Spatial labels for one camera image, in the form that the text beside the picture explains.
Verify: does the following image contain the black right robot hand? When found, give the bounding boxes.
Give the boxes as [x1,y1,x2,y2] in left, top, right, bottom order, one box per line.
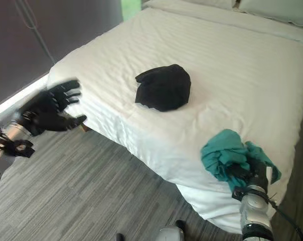
[226,160,270,189]

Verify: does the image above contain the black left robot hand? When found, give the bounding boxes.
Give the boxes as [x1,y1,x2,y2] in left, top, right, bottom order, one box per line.
[20,80,88,137]

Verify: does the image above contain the teal cloth garment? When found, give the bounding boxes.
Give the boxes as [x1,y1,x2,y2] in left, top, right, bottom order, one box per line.
[200,129,282,192]

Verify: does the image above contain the white bed duvet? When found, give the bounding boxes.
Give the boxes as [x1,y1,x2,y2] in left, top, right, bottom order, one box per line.
[46,7,303,234]

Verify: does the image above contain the silver robot leg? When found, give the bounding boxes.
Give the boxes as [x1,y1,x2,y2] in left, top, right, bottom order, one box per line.
[157,224,185,241]

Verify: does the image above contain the black cloth garment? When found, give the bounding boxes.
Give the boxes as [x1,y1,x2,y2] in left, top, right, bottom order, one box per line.
[134,64,192,112]

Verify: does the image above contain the white pillow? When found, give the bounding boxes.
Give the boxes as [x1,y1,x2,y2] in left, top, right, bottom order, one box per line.
[238,0,303,28]

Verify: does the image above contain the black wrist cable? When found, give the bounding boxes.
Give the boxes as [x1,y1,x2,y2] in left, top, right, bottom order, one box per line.
[266,197,303,241]

